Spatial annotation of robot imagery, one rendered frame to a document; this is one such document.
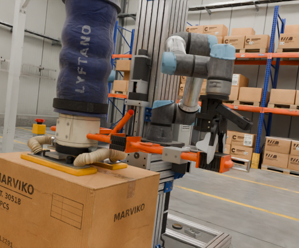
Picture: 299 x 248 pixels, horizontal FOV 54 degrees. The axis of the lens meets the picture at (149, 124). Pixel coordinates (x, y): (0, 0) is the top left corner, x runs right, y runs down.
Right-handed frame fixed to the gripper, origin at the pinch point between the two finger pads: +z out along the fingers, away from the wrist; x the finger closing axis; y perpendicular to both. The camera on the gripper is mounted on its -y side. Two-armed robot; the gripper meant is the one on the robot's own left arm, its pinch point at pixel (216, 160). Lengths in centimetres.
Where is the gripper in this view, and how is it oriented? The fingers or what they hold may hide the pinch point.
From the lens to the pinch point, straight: 93.9
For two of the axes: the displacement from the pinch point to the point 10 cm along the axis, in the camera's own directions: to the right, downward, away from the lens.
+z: -1.1, 9.9, 0.5
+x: -5.4, -0.2, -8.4
